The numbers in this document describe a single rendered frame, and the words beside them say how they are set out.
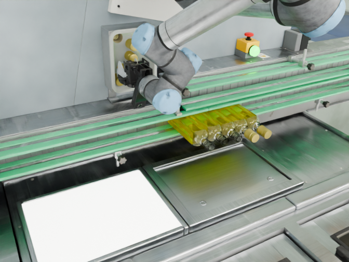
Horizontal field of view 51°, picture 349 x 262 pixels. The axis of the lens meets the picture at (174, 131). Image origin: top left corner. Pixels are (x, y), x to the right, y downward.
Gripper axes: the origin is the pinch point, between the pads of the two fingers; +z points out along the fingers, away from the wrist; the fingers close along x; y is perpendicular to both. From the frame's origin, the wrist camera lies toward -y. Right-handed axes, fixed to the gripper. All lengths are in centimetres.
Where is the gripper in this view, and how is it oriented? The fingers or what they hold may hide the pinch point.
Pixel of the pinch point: (124, 70)
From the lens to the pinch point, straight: 134.9
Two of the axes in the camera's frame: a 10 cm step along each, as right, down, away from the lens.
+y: 0.0, -8.6, -5.1
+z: -4.8, -4.5, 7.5
